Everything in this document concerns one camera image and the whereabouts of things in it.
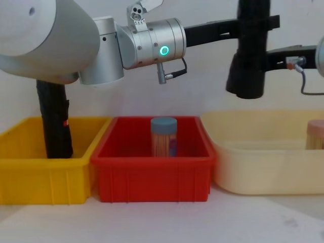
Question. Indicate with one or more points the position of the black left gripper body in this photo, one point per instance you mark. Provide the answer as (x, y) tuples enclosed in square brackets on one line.
[(201, 34)]

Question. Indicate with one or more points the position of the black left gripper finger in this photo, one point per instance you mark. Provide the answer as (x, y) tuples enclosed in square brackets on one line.
[(227, 35)]

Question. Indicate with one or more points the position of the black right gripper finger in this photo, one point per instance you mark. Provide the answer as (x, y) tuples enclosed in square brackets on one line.
[(272, 60), (273, 22)]

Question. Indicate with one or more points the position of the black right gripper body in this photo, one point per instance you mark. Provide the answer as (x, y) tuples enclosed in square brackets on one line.
[(296, 51)]

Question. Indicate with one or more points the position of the grey silver left robot arm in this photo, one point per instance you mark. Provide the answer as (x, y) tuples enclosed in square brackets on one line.
[(38, 30)]

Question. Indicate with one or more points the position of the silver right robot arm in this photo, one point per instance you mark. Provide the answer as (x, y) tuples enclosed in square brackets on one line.
[(320, 57)]

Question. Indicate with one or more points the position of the toothpick jar with pink lid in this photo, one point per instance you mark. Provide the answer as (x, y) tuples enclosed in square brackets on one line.
[(316, 136)]

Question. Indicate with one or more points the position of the cream plastic bin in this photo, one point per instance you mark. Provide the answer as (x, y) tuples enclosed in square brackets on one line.
[(265, 169)]

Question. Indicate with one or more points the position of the toothpick jar with blue-grey lid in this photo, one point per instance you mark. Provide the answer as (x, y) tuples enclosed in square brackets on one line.
[(164, 136)]

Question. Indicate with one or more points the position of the red plastic bin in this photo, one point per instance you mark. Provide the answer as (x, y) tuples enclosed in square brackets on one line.
[(152, 179)]

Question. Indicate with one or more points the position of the yellow plastic bin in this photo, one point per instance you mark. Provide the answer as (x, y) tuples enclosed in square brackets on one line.
[(38, 177)]

